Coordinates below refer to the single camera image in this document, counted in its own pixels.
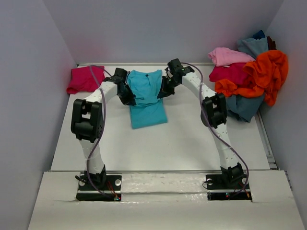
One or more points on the maroon t-shirt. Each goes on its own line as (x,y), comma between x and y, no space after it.
(271,44)

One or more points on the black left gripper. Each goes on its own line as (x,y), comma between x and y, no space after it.
(130,100)

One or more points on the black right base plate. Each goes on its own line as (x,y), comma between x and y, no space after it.
(217,190)

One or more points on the turquoise t-shirt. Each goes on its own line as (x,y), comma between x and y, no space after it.
(148,109)

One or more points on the orange t-shirt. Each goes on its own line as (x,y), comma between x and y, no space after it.
(265,76)

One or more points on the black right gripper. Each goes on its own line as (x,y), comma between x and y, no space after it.
(164,90)

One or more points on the pink t-shirt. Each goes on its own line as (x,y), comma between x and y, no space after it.
(222,56)

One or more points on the dark blue t-shirt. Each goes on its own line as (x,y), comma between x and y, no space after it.
(259,35)

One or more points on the magenta t-shirt in pile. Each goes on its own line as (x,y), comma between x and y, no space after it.
(233,73)

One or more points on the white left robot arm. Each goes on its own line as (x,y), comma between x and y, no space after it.
(89,118)

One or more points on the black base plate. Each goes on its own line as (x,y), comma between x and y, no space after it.
(217,190)
(110,191)

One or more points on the folded magenta t-shirt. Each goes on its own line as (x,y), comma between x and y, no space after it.
(83,81)

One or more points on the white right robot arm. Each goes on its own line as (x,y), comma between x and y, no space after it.
(213,116)

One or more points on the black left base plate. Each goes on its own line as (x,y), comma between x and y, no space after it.
(110,191)

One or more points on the slate blue t-shirt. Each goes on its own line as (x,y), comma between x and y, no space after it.
(243,109)

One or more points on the grey-blue t-shirt at back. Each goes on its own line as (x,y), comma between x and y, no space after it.
(252,47)

